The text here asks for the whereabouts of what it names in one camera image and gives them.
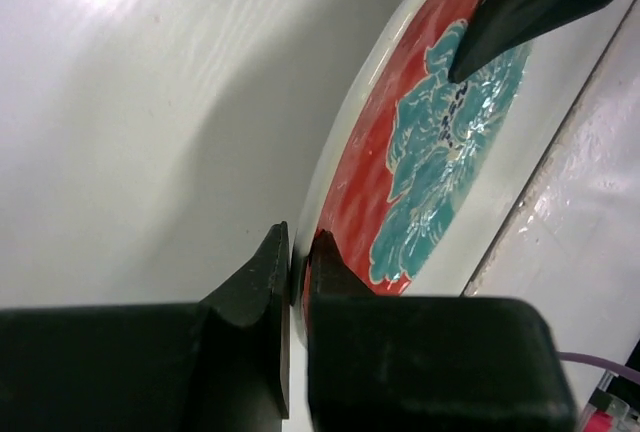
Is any red teal floral plate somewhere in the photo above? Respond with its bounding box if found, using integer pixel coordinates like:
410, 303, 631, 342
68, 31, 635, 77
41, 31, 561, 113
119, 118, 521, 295
289, 0, 534, 348

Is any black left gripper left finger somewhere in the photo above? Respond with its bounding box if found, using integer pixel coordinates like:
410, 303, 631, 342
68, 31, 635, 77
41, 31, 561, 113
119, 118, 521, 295
1, 223, 290, 431

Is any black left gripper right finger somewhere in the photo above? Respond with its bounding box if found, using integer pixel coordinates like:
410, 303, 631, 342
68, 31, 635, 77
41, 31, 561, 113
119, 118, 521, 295
307, 231, 577, 431

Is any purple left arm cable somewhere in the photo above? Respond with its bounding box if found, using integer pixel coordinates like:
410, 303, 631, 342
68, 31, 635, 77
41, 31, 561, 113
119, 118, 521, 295
557, 351, 640, 386

